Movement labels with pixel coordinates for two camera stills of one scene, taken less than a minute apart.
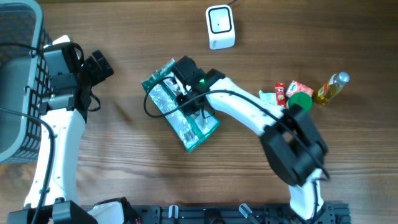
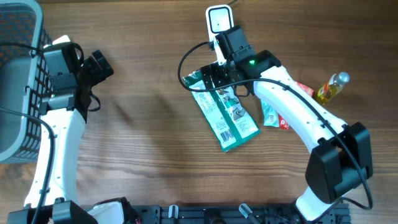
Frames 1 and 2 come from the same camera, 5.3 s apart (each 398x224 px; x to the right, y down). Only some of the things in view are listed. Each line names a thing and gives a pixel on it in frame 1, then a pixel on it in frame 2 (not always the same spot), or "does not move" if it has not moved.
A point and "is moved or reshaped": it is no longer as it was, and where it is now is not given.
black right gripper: (182, 79) → (216, 74)
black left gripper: (95, 64) does not move
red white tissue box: (295, 87) does not move
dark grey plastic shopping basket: (24, 78) does not move
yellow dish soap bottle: (329, 89) does not move
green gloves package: (165, 86) is moved or reshaped
